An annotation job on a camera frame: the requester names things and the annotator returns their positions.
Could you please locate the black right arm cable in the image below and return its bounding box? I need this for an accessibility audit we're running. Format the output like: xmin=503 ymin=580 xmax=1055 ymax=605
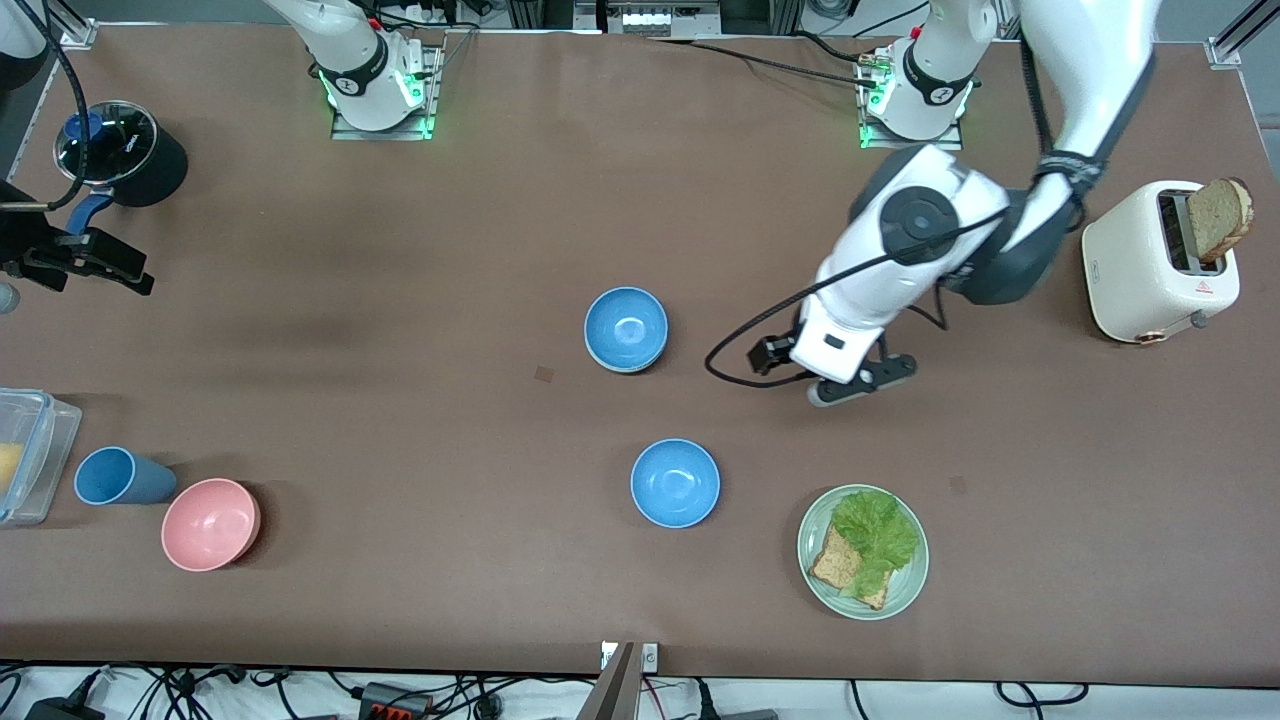
xmin=30 ymin=0 xmax=89 ymax=215

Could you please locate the brown bread slice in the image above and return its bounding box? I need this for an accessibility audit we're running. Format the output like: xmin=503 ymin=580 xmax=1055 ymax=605
xmin=808 ymin=524 xmax=891 ymax=611

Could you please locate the black floor cable loop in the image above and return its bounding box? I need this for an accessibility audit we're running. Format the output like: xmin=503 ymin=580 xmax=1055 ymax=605
xmin=994 ymin=681 xmax=1091 ymax=708

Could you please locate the black orange power strip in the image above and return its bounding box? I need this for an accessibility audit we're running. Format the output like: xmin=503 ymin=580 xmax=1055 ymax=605
xmin=358 ymin=682 xmax=433 ymax=720

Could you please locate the metal control box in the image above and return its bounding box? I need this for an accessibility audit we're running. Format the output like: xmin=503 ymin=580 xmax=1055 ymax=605
xmin=598 ymin=0 xmax=719 ymax=37

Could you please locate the green bowl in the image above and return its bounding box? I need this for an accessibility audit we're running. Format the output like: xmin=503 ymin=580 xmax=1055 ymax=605
xmin=586 ymin=338 xmax=668 ymax=376

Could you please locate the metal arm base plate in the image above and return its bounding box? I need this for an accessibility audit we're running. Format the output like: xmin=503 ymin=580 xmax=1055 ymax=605
xmin=857 ymin=45 xmax=967 ymax=152
xmin=330 ymin=40 xmax=443 ymax=142

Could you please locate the clear plastic container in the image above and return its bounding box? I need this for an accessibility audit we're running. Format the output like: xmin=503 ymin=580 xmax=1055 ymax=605
xmin=0 ymin=388 xmax=84 ymax=528

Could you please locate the green plate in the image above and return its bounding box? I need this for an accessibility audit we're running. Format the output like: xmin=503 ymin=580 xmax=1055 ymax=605
xmin=797 ymin=484 xmax=930 ymax=621

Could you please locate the glass lid blue knob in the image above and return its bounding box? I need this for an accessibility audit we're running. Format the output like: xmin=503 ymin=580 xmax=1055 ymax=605
xmin=54 ymin=100 xmax=159 ymax=187

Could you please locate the blue cup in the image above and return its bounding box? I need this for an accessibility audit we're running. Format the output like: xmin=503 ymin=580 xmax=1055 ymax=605
xmin=74 ymin=446 xmax=179 ymax=507

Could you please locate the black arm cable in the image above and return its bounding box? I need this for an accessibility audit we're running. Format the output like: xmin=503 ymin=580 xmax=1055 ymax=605
xmin=704 ymin=40 xmax=1061 ymax=389
xmin=30 ymin=0 xmax=89 ymax=215

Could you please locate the blue bowl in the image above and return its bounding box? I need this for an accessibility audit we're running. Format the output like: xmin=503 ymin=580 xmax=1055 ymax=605
xmin=584 ymin=287 xmax=670 ymax=372
xmin=630 ymin=438 xmax=721 ymax=529

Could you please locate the grey metal bracket bar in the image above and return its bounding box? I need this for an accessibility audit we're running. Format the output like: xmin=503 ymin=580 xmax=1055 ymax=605
xmin=578 ymin=641 xmax=661 ymax=720

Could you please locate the green lettuce leaf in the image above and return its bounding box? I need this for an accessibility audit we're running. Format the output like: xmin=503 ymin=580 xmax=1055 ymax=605
xmin=832 ymin=489 xmax=921 ymax=600

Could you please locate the black pot blue handle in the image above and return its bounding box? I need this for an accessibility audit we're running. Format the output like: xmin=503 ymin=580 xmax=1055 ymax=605
xmin=53 ymin=100 xmax=190 ymax=239

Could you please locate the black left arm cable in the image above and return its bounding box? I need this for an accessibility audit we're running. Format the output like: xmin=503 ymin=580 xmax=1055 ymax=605
xmin=704 ymin=40 xmax=1061 ymax=389

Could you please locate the black table cable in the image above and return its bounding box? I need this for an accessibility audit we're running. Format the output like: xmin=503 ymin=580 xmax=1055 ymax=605
xmin=650 ymin=32 xmax=883 ymax=89

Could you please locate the aluminium frame profile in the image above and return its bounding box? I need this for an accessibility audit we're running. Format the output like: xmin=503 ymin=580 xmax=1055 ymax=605
xmin=1205 ymin=0 xmax=1280 ymax=69
xmin=45 ymin=0 xmax=98 ymax=49

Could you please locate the brown toast slice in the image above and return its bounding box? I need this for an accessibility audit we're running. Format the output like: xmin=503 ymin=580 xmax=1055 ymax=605
xmin=1186 ymin=177 xmax=1256 ymax=265

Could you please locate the pink bowl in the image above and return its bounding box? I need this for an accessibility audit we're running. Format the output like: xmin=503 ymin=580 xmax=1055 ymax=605
xmin=161 ymin=478 xmax=263 ymax=573

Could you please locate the cream white toaster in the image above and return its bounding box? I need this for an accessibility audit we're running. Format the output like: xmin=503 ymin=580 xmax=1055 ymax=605
xmin=1081 ymin=180 xmax=1242 ymax=346

